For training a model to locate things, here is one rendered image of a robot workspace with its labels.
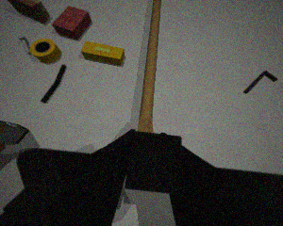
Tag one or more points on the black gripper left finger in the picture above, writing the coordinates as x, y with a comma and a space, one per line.
103, 172

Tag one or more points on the tan wooden pole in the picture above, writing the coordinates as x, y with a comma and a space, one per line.
155, 160

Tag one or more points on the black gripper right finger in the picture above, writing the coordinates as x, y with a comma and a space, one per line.
204, 188

